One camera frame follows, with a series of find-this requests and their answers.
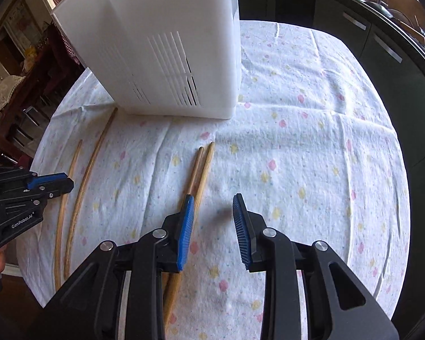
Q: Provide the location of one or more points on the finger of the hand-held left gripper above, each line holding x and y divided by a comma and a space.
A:
62, 187
46, 180

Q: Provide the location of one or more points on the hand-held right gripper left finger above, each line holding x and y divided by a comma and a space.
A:
184, 233

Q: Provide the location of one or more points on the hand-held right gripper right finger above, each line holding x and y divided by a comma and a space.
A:
241, 233

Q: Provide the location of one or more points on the light bamboo chopstick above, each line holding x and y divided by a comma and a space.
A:
58, 248
81, 194

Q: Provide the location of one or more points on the brown wooden chopstick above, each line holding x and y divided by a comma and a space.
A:
194, 170

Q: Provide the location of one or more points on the brown wooden chopsticks pair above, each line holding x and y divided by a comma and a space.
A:
206, 170

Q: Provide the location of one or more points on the white plastic utensil holder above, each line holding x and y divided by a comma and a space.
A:
145, 24

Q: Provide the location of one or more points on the dark wooden dining chair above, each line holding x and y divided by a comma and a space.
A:
32, 117

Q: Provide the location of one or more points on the white floral tablecloth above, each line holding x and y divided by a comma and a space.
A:
304, 148

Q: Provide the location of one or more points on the red checkered apron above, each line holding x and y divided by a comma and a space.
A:
69, 47

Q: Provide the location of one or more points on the dark stone countertop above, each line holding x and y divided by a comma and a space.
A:
403, 32

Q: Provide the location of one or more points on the black pan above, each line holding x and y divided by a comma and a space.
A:
380, 7

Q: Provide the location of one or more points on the framed wall picture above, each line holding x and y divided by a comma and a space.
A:
16, 21

